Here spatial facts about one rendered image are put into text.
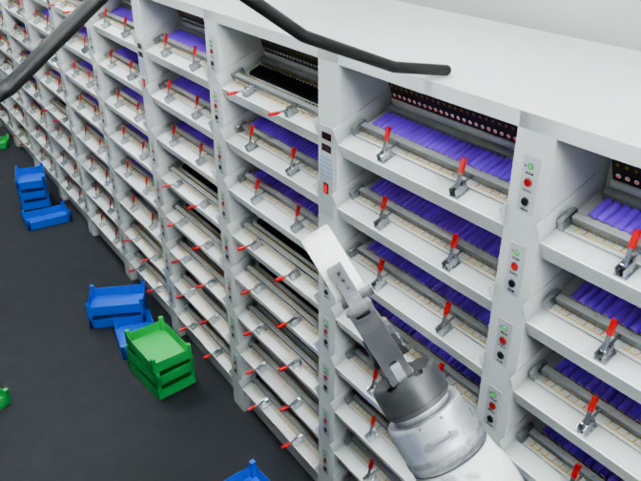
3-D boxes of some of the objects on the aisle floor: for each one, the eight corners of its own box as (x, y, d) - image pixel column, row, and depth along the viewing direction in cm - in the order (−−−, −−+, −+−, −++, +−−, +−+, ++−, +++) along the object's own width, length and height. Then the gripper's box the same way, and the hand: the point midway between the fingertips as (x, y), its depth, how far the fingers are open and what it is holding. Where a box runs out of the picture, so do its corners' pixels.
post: (332, 515, 262) (338, 51, 177) (319, 499, 268) (318, 44, 184) (373, 491, 272) (396, 41, 187) (358, 476, 278) (375, 35, 194)
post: (464, 668, 211) (559, 121, 126) (443, 644, 218) (520, 109, 133) (506, 632, 221) (623, 103, 136) (485, 610, 228) (583, 93, 143)
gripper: (431, 363, 84) (341, 214, 83) (478, 422, 59) (350, 210, 58) (380, 393, 84) (290, 245, 83) (403, 466, 59) (276, 255, 58)
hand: (320, 240), depth 71 cm, fingers open, 13 cm apart
